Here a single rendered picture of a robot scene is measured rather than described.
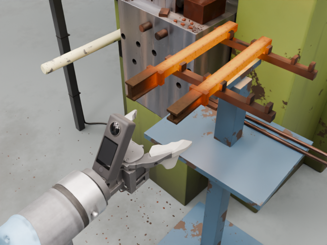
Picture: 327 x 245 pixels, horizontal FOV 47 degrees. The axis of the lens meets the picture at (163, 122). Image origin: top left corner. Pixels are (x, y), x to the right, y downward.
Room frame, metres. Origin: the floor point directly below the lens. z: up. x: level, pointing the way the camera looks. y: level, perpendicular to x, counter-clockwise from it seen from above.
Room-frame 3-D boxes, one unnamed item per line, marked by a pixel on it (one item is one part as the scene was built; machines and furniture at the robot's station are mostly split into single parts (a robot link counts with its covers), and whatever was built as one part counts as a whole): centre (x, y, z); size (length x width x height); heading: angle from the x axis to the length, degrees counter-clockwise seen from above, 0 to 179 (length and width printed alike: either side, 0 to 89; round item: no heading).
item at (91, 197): (0.41, 0.14, 0.96); 0.10 x 0.05 x 0.09; 50
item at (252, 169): (0.80, -0.19, 0.71); 0.40 x 0.30 x 0.02; 49
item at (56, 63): (1.46, 0.34, 0.62); 0.44 x 0.05 x 0.05; 135
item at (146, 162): (0.49, 0.03, 0.98); 0.09 x 0.05 x 0.02; 104
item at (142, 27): (1.20, 0.06, 0.87); 0.04 x 0.03 x 0.03; 135
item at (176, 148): (0.50, -0.01, 0.96); 0.09 x 0.03 x 0.06; 104
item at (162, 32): (1.14, 0.01, 0.87); 0.04 x 0.03 x 0.03; 135
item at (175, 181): (1.40, -0.16, 0.23); 0.56 x 0.38 x 0.47; 135
